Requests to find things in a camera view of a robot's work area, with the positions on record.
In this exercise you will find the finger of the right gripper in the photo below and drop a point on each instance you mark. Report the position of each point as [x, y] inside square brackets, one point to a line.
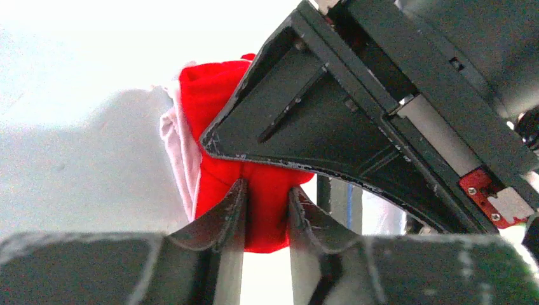
[297, 108]

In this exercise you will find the red white underwear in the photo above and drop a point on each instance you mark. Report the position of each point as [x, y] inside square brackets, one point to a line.
[198, 95]

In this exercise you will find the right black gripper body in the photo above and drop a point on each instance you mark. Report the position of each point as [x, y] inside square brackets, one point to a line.
[443, 47]

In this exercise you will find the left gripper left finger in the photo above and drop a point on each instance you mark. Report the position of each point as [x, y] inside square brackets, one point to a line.
[199, 264]

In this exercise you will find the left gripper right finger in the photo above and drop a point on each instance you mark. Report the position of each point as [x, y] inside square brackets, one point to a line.
[332, 265]

